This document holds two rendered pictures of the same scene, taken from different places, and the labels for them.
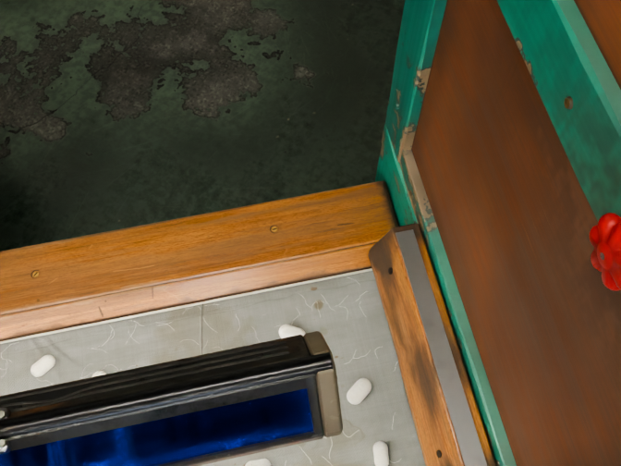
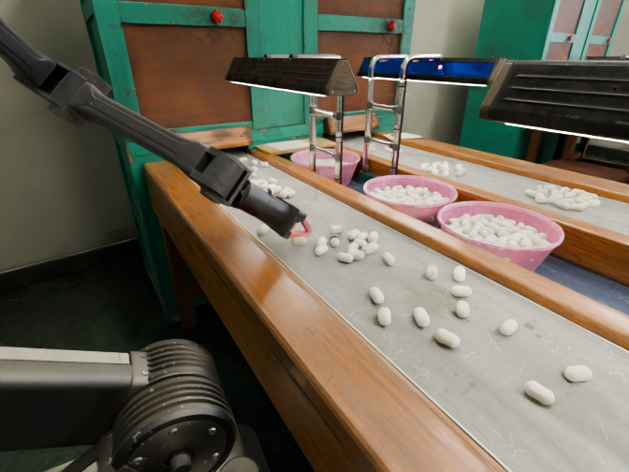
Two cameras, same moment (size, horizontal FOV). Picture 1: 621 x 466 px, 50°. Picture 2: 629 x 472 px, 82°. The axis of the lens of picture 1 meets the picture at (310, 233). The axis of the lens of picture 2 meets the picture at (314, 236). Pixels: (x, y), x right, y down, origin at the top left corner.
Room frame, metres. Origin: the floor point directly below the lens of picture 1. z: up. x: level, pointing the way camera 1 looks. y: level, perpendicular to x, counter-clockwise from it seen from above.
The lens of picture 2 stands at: (0.35, 1.33, 1.12)
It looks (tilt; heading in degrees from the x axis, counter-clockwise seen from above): 27 degrees down; 250
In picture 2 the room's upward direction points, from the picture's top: straight up
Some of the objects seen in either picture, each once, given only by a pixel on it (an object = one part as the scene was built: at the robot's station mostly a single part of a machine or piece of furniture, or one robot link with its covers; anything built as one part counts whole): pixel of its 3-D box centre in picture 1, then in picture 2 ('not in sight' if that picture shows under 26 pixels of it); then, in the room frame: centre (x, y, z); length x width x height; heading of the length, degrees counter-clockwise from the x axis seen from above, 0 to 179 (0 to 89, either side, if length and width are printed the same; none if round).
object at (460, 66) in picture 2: not in sight; (420, 68); (-0.48, 0.17, 1.08); 0.62 x 0.08 x 0.07; 102
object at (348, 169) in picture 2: not in sight; (325, 169); (-0.17, 0.06, 0.72); 0.27 x 0.27 x 0.10
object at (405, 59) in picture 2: not in sight; (399, 124); (-0.41, 0.19, 0.90); 0.20 x 0.19 x 0.45; 102
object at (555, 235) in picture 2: not in sight; (492, 239); (-0.32, 0.77, 0.72); 0.27 x 0.27 x 0.10
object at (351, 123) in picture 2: not in sight; (352, 123); (-0.45, -0.27, 0.83); 0.30 x 0.06 x 0.07; 12
